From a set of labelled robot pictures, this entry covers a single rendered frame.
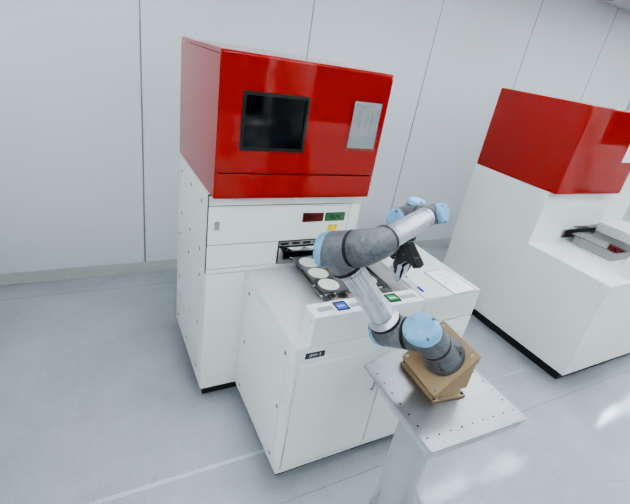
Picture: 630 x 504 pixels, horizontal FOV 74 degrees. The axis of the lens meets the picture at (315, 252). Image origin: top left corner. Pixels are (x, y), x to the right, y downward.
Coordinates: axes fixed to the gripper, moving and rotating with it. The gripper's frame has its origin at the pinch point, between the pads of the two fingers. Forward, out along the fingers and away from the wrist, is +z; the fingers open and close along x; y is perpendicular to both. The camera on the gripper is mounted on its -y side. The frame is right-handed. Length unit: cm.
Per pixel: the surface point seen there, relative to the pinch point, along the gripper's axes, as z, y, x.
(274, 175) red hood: -28, 52, 40
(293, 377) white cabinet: 38, -5, 45
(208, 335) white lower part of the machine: 61, 57, 64
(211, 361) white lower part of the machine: 79, 57, 62
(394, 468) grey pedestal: 67, -38, 9
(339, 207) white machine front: -9, 58, -1
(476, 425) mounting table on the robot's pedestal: 24, -57, 1
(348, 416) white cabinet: 72, -5, 11
